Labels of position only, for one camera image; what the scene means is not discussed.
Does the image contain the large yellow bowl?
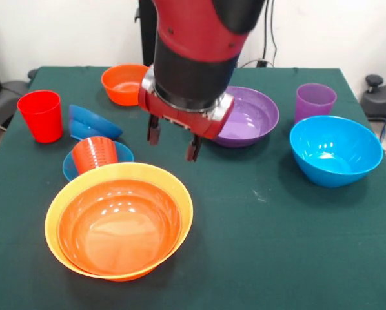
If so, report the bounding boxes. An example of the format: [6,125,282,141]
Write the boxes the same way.
[44,162,194,282]

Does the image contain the large light blue bowl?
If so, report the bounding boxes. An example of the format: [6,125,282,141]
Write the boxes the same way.
[289,115,384,189]

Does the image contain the small orange bowl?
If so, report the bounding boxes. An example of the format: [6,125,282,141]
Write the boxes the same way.
[101,63,149,107]

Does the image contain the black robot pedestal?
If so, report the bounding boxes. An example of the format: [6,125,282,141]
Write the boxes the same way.
[134,0,245,68]

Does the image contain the small dark blue bowl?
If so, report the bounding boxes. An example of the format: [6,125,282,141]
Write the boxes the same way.
[68,104,123,141]

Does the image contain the red cup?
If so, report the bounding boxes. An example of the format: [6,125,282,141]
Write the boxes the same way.
[17,90,64,144]

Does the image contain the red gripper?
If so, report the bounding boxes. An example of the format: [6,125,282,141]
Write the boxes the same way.
[137,64,236,162]

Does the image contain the dark green table cloth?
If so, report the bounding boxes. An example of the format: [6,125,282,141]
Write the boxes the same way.
[0,66,386,310]

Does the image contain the orange cup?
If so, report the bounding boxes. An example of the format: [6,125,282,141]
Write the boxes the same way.
[71,136,119,175]

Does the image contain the purple cup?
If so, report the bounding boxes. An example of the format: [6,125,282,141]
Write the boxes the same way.
[294,83,338,125]

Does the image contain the wide orange bowl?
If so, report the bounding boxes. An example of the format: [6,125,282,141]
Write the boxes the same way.
[57,179,183,277]

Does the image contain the small light blue bowl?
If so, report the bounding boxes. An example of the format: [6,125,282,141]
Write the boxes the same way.
[62,140,135,181]

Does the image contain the black wall cable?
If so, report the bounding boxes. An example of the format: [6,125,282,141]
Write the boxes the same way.
[262,0,270,62]
[269,0,278,68]

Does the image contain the black office chair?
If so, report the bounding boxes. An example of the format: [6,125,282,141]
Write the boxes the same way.
[0,40,31,130]

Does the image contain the purple bowl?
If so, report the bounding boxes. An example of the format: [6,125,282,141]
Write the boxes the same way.
[212,86,280,149]

